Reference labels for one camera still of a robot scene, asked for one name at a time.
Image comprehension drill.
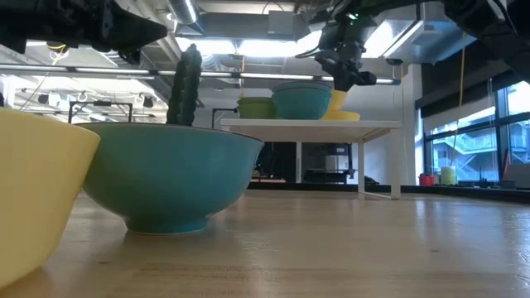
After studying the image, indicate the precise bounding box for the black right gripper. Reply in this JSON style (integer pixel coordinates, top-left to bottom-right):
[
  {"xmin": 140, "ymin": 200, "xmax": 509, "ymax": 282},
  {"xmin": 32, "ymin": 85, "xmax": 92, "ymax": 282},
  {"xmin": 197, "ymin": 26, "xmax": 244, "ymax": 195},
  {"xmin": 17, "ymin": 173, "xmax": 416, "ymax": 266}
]
[{"xmin": 314, "ymin": 26, "xmax": 378, "ymax": 92}]

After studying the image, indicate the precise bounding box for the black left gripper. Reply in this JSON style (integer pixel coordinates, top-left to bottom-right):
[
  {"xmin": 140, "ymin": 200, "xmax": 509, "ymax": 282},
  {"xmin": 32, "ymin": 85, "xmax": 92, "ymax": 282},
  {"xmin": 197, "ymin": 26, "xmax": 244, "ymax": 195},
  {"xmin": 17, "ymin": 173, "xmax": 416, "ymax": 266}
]
[{"xmin": 49, "ymin": 0, "xmax": 169, "ymax": 65}]

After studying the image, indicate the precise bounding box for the white perforated metal rack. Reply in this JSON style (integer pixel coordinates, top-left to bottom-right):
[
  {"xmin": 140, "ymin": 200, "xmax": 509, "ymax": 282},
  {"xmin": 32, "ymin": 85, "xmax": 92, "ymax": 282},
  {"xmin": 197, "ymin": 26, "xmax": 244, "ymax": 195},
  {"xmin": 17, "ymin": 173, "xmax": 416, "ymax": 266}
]
[{"xmin": 219, "ymin": 118, "xmax": 403, "ymax": 201}]

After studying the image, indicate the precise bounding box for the green cactus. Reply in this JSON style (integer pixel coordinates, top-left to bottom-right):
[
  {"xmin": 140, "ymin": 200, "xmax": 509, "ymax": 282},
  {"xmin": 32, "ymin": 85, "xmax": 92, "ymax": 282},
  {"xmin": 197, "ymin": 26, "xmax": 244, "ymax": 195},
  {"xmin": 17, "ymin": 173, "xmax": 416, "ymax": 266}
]
[{"xmin": 166, "ymin": 43, "xmax": 204, "ymax": 127}]

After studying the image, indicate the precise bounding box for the long linear ceiling light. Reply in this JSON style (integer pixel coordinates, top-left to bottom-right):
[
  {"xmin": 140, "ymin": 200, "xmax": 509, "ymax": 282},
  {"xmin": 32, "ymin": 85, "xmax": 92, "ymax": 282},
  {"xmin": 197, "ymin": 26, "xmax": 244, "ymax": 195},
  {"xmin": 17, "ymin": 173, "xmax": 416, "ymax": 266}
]
[{"xmin": 0, "ymin": 62, "xmax": 402, "ymax": 86}]

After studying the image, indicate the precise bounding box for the white cabinet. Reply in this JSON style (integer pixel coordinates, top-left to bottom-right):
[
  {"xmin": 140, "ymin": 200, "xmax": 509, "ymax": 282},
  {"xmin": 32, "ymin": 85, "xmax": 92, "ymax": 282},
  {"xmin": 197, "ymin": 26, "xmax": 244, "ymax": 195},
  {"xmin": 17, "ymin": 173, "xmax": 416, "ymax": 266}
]
[{"xmin": 325, "ymin": 155, "xmax": 351, "ymax": 171}]

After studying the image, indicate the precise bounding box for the yellow-green container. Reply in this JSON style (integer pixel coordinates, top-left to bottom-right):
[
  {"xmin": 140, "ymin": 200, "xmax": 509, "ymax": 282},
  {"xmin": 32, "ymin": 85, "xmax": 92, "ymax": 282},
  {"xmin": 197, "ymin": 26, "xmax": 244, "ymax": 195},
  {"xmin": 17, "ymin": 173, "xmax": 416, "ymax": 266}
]
[{"xmin": 440, "ymin": 166, "xmax": 457, "ymax": 186}]

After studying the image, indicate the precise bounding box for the silver round air duct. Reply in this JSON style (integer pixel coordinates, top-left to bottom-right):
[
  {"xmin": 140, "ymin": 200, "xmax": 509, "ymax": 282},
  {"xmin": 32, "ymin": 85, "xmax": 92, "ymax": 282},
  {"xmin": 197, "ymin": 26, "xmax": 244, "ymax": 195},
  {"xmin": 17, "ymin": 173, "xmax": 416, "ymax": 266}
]
[{"xmin": 167, "ymin": 0, "xmax": 200, "ymax": 26}]

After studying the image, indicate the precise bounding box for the black metal stand frame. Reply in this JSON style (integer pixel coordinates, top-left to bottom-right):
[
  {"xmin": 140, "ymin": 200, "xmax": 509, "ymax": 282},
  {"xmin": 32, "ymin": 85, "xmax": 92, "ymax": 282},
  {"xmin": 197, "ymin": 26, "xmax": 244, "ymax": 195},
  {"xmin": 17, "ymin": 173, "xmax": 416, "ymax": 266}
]
[
  {"xmin": 210, "ymin": 107, "xmax": 240, "ymax": 130},
  {"xmin": 68, "ymin": 100, "xmax": 134, "ymax": 125}
]

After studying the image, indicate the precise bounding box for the black ceiling device yellow cable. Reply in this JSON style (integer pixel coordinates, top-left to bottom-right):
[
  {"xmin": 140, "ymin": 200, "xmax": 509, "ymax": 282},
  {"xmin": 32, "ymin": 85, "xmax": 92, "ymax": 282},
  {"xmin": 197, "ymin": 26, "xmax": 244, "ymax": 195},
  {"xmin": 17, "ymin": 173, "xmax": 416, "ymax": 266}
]
[{"xmin": 46, "ymin": 40, "xmax": 71, "ymax": 55}]

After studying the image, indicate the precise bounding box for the grey sloped air duct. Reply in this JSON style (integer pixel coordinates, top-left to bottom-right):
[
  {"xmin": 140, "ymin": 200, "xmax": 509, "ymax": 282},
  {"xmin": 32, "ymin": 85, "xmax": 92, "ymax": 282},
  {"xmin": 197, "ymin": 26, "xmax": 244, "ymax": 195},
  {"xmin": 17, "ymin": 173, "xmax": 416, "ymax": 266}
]
[{"xmin": 359, "ymin": 12, "xmax": 477, "ymax": 65}]

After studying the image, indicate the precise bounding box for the grey rectangular air duct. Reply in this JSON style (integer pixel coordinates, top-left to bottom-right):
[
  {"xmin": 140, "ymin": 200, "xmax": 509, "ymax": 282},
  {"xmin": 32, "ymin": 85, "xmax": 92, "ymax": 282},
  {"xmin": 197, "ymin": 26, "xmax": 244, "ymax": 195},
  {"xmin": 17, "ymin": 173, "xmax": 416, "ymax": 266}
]
[{"xmin": 176, "ymin": 11, "xmax": 299, "ymax": 41}]

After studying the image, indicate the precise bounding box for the black aluminium table frame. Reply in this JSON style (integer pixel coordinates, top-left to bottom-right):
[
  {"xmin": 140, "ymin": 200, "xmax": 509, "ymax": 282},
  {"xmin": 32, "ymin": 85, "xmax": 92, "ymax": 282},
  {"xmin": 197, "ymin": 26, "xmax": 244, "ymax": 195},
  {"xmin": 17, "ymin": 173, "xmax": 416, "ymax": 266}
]
[{"xmin": 247, "ymin": 180, "xmax": 530, "ymax": 204}]

